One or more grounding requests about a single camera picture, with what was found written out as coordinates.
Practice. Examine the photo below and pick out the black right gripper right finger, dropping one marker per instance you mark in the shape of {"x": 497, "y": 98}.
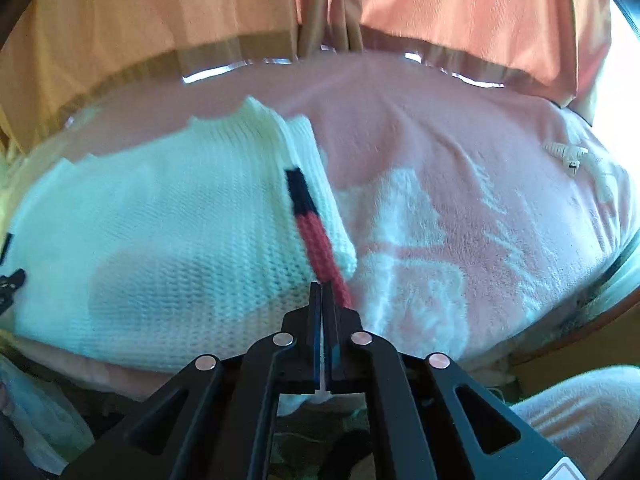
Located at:
{"x": 428, "y": 419}

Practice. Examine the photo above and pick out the white fleece clothed leg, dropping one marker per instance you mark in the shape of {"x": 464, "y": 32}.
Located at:
{"x": 589, "y": 417}

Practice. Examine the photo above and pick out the small white cloth item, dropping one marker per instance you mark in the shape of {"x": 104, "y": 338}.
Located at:
{"x": 575, "y": 158}

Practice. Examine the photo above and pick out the peach orange curtain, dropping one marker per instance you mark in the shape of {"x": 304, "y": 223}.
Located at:
{"x": 59, "y": 55}

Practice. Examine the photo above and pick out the white striped knit sweater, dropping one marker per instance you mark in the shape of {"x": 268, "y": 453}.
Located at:
{"x": 138, "y": 262}

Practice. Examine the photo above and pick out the white plastic bag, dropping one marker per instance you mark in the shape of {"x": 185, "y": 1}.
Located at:
{"x": 53, "y": 432}

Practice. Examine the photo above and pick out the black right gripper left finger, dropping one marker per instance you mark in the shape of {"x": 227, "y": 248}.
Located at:
{"x": 214, "y": 419}

